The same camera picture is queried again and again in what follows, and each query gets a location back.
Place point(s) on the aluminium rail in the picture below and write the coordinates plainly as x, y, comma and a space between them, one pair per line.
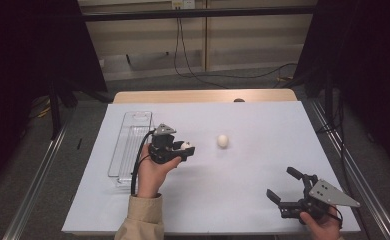
28, 200
369, 203

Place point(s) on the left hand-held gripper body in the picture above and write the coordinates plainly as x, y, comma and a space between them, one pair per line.
161, 146

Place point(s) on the plain white egg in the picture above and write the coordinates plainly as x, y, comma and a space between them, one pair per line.
222, 141

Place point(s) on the wooden table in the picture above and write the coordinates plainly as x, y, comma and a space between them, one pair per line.
183, 96

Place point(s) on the black curtain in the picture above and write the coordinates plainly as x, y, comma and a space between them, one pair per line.
33, 50
366, 50

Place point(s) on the white wall socket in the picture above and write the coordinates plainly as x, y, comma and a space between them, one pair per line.
183, 4

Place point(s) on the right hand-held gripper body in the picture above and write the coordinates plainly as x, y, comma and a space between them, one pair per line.
329, 194

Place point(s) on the black stand pole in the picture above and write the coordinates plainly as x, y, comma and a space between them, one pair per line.
329, 100
55, 113

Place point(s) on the person's right hand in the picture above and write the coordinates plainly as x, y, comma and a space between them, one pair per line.
321, 230

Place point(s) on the clear plastic container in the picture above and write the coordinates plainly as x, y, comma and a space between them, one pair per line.
129, 156

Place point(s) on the person's left hand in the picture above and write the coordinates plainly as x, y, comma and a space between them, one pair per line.
153, 176

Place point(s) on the white board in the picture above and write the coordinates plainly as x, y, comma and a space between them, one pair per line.
216, 193

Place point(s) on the white egg with red mark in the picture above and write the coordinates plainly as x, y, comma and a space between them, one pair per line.
185, 145

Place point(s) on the black horizontal bar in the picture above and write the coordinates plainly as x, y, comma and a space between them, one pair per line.
183, 14

